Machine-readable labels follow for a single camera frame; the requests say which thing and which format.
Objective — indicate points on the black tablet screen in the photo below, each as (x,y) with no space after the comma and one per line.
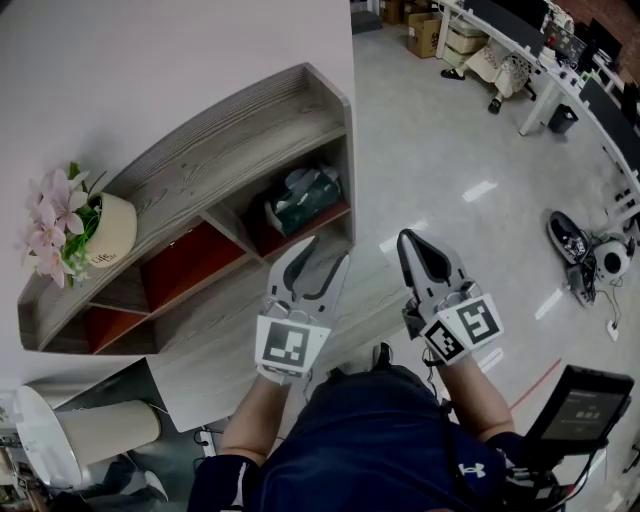
(580,410)

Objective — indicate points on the person's left forearm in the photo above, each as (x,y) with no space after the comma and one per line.
(250,420)

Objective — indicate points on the person's right forearm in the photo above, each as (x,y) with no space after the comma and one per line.
(480,400)

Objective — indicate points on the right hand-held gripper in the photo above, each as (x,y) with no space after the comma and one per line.
(475,322)

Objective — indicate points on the black monitor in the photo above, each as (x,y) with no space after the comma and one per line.
(605,37)

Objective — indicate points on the white storage box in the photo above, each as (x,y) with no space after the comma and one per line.
(465,40)

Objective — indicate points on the white work table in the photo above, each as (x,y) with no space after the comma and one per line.
(542,102)

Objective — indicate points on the green white package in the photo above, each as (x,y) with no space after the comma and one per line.
(305,205)

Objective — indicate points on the cream pot with pink flowers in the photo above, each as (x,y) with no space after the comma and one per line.
(112,230)

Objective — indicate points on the white power adapter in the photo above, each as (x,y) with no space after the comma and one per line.
(613,330)

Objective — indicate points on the spare grey black gripper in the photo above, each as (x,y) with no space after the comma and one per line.
(582,287)
(559,227)

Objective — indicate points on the white round helmet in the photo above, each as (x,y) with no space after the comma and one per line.
(614,257)

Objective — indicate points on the small cardboard box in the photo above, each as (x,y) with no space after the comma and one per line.
(392,12)

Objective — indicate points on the person's dark shoe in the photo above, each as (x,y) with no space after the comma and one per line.
(382,356)

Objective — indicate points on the person in dark blue jacket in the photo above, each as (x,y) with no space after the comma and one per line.
(360,450)

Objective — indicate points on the grey wooden shelf desk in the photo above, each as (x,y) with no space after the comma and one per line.
(225,350)

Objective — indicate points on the black trash bin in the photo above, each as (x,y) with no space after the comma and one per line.
(563,119)

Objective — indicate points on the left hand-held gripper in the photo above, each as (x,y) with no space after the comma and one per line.
(290,345)

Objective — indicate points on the brown cardboard box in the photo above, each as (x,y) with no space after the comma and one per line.
(422,35)

